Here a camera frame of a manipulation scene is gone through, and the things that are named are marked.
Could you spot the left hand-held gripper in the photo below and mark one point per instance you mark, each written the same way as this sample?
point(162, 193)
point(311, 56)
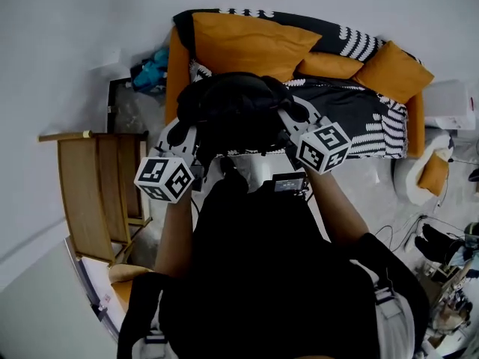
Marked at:
point(164, 178)

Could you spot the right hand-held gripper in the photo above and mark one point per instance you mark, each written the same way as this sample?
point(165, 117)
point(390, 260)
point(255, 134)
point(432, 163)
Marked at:
point(323, 148)

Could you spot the dark grey mesh garment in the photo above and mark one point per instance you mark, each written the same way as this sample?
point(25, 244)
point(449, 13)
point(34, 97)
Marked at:
point(232, 110)

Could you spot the orange sofa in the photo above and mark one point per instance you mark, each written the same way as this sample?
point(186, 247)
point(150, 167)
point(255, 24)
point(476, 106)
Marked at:
point(176, 73)

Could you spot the person's right forearm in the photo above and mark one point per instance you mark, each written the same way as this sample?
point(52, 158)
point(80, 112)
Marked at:
point(337, 208)

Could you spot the person's left forearm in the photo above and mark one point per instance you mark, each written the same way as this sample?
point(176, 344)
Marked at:
point(174, 238)

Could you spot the black white patterned blanket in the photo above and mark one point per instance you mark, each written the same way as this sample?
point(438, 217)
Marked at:
point(348, 107)

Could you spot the small orange lumbar cushion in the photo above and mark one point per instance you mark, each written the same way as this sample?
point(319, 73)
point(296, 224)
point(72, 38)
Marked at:
point(329, 66)

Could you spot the black screen device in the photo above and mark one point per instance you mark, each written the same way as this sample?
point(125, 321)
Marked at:
point(288, 183)

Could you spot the blue cloth bundle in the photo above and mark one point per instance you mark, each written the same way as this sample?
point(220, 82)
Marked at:
point(151, 71)

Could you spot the large orange cushion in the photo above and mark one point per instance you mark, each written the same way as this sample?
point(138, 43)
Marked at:
point(393, 71)
point(254, 47)

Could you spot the wooden folding rack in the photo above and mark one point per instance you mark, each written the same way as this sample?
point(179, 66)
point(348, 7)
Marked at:
point(86, 200)

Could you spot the wooden rod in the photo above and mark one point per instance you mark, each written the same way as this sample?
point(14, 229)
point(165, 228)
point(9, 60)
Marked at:
point(65, 137)

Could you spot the white round seat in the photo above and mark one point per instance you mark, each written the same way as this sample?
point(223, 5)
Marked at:
point(406, 178)

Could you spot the small orange pillow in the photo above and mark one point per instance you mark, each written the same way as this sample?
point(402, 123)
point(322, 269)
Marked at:
point(434, 172)

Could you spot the person's black shirt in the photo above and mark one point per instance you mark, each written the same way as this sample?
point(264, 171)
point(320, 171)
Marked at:
point(262, 275)

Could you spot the person's grey harness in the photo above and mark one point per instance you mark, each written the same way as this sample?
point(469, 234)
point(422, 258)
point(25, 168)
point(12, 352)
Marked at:
point(394, 324)

